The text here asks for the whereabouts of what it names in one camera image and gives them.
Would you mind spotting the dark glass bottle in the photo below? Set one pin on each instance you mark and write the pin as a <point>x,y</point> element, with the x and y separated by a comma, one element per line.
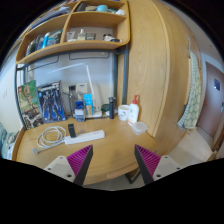
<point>72,98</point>

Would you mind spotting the clear plastic container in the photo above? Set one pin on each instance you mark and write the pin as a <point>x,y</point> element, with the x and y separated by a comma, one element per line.
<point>139,128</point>

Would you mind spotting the wooden wardrobe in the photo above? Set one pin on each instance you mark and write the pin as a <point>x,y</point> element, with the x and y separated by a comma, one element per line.
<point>158,71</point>

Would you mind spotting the small blue box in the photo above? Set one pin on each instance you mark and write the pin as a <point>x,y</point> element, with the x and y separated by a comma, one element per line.
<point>79,110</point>

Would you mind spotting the white lotion pump bottle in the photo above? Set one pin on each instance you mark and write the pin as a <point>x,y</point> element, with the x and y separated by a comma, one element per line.
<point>133,111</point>

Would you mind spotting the black charger plug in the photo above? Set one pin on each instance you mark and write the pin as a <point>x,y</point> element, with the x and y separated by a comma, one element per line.
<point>72,130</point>

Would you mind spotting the blue robot model box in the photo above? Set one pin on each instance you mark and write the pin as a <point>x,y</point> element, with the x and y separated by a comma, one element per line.
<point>50,102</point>

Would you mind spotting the white power strip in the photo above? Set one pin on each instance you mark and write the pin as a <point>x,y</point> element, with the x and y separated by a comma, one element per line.
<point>85,137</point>

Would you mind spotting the brown door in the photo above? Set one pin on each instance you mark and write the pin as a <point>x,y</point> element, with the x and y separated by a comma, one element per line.
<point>211,113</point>

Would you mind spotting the wooden wall shelf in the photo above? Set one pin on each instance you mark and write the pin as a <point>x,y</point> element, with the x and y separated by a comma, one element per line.
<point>81,25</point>

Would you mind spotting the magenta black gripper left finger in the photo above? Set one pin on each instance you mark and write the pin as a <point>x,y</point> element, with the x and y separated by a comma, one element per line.
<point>79,162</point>

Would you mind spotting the green Lego box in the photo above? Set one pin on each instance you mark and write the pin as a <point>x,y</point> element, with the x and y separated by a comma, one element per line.
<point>29,105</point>

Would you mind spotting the white mug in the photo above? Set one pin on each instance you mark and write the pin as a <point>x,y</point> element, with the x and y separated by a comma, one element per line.
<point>123,112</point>

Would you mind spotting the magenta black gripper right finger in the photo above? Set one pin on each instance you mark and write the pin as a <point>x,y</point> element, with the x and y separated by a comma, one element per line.
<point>147,161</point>

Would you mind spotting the black cylindrical bottle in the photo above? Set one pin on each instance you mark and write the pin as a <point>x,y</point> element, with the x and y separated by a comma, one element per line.
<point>111,107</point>

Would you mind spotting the white desk lamp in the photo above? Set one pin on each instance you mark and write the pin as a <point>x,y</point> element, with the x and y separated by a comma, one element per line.
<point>96,113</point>

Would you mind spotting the green patterned towel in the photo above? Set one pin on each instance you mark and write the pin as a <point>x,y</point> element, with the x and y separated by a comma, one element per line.
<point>191,112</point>

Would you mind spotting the light blue carton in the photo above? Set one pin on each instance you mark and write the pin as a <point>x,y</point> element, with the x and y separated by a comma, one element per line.
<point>88,104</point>

